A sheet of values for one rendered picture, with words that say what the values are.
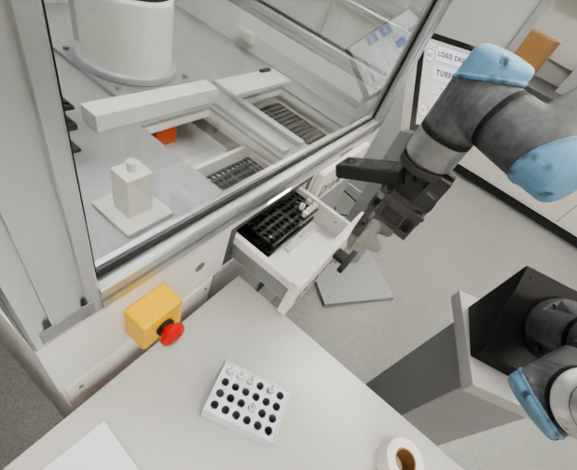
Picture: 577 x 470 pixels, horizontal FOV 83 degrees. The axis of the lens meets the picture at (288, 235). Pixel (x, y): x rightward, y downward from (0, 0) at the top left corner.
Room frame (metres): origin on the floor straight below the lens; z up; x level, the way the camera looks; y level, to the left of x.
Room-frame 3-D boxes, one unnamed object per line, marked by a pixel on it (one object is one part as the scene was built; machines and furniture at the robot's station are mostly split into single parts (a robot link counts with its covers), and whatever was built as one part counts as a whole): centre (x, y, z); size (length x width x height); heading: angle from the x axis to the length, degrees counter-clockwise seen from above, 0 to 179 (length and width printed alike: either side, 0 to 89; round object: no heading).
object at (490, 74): (0.47, -0.14, 1.26); 0.09 x 0.08 x 0.11; 43
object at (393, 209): (0.47, -0.15, 1.10); 0.09 x 0.08 x 0.12; 71
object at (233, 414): (0.19, -0.06, 0.78); 0.12 x 0.08 x 0.04; 89
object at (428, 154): (0.48, -0.14, 1.18); 0.08 x 0.08 x 0.05
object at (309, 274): (0.49, -0.10, 0.87); 0.29 x 0.02 x 0.11; 161
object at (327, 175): (0.83, -0.06, 0.87); 0.29 x 0.02 x 0.11; 161
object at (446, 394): (0.58, -0.66, 0.38); 0.30 x 0.30 x 0.76; 2
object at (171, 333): (0.21, 0.10, 0.88); 0.04 x 0.03 x 0.04; 161
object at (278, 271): (0.56, 0.10, 0.86); 0.40 x 0.26 x 0.06; 71
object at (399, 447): (0.21, -0.34, 0.78); 0.07 x 0.07 x 0.04
